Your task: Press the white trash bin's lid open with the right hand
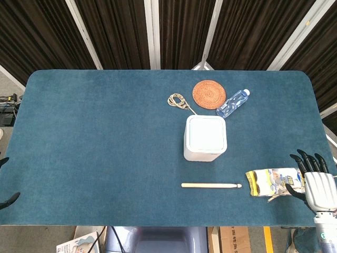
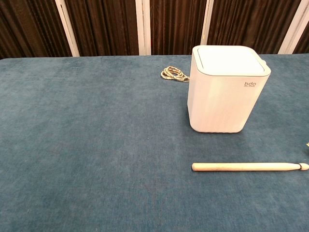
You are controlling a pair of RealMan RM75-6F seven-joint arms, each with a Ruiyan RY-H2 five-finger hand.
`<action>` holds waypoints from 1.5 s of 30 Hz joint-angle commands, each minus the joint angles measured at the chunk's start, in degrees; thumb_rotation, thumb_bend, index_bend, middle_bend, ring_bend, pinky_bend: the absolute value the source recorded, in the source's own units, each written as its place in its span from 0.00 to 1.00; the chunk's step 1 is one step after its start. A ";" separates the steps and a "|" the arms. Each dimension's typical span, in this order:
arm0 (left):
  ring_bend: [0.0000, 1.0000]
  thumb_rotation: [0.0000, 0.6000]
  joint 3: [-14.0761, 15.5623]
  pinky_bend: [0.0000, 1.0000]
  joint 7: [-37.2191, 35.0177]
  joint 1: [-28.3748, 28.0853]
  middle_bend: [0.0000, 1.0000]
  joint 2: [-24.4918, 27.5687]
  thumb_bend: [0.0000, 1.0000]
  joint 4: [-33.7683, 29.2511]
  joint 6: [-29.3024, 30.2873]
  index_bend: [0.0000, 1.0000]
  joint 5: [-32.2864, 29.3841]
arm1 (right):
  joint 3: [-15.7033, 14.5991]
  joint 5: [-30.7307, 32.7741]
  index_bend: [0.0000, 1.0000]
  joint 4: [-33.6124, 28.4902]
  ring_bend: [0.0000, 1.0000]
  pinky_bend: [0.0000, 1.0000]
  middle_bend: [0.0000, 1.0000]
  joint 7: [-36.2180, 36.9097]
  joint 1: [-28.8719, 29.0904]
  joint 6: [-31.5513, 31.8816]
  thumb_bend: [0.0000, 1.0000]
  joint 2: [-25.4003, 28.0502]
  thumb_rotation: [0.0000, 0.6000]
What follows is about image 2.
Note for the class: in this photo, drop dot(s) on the white frame post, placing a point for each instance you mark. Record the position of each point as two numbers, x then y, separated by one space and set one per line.
207 23
143 26
67 27
293 26

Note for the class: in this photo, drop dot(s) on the light wooden drumstick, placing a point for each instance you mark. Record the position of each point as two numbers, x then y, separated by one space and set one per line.
241 167

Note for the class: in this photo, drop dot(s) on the blue felt table cover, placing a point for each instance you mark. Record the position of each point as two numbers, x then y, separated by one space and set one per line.
96 145

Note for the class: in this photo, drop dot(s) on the white plastic box lid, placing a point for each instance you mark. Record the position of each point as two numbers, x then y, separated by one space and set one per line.
229 59

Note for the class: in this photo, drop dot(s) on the yellow white snack package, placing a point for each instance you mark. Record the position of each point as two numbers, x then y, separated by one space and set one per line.
307 146

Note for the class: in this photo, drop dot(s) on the dark brown pleated curtain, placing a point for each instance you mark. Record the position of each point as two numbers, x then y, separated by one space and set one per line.
108 26

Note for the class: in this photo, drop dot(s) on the white box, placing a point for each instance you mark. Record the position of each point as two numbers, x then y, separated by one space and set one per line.
212 104

